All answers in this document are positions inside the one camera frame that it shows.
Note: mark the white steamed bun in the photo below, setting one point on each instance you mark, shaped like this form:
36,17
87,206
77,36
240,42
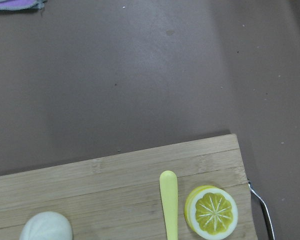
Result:
48,225

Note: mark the yellow plastic knife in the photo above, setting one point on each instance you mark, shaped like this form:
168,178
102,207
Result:
168,184

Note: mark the bamboo cutting board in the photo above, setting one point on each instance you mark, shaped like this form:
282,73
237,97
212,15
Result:
118,197

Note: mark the upper lemon half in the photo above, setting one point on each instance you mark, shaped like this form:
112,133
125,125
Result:
211,212

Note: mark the grey folded cloth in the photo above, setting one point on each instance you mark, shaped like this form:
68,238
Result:
17,5

